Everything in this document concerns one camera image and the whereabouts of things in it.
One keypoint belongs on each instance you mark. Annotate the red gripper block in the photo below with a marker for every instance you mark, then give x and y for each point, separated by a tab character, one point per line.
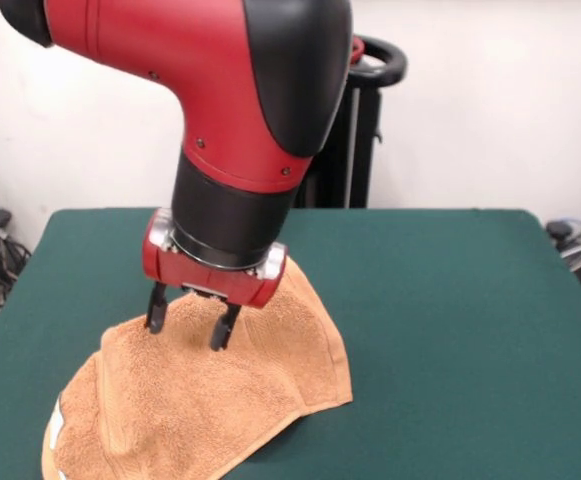
205	282

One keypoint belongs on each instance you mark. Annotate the tan terry towel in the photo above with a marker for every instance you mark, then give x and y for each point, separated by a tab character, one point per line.
210	390

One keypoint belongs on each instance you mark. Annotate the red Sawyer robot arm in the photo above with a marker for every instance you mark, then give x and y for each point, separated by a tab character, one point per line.
250	100

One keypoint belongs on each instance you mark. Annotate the dark green table cloth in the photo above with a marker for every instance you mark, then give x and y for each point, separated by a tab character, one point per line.
445	350

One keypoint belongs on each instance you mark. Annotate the small black power adapter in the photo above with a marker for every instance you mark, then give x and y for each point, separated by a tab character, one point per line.
559	230

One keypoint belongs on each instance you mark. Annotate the white round object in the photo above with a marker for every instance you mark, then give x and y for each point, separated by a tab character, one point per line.
576	255

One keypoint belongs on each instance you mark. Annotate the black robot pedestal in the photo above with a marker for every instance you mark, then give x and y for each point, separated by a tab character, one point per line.
365	150

